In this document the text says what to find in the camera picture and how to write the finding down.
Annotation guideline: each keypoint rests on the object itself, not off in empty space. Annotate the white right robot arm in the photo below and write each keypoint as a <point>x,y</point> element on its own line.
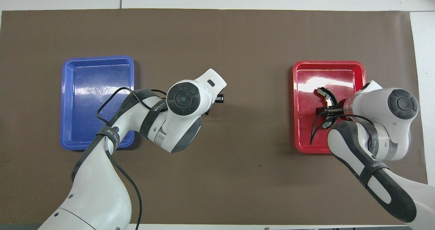
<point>384,104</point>

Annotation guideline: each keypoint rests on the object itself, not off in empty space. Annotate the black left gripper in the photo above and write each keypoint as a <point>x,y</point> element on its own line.
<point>220,98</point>

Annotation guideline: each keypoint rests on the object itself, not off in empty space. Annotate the curved brake shoe white web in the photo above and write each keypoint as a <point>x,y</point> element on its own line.
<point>330,101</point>

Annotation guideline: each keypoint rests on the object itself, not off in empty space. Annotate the blue plastic tray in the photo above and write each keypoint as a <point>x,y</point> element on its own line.
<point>81,87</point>

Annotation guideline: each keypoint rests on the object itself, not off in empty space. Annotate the red plastic tray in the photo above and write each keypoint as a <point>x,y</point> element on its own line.
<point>306,135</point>

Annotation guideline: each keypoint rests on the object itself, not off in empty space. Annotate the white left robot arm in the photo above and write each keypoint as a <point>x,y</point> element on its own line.
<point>98,189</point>

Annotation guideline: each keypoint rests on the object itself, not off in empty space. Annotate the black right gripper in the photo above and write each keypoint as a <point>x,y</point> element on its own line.
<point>340,116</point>

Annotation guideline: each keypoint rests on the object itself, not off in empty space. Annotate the brown table mat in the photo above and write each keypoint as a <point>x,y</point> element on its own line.
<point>217,36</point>

